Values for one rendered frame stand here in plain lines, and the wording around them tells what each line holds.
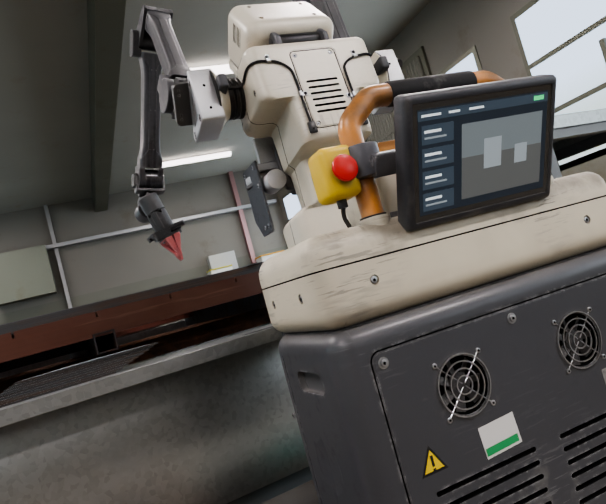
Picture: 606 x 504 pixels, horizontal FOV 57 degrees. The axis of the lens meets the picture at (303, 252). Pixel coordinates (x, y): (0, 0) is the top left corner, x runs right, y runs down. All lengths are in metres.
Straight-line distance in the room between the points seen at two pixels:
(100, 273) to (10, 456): 8.83
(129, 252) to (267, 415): 8.82
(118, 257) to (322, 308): 9.52
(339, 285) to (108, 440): 0.83
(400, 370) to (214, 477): 0.82
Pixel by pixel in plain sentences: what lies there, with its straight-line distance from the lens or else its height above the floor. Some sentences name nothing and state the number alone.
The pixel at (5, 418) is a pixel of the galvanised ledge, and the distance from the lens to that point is 1.21.
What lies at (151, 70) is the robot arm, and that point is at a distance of 1.66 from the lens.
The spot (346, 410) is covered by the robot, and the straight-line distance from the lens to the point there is 0.72.
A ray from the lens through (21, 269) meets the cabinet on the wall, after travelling 9.90.
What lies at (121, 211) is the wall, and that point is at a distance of 10.32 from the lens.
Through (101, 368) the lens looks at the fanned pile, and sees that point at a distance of 1.29.
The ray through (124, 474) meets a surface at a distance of 1.41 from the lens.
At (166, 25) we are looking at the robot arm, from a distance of 1.57.
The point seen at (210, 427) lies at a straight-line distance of 1.44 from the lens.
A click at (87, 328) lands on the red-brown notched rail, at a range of 1.41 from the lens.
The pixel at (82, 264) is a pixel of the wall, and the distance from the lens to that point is 10.15.
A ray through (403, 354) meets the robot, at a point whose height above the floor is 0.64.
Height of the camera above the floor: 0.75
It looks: 3 degrees up
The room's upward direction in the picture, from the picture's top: 15 degrees counter-clockwise
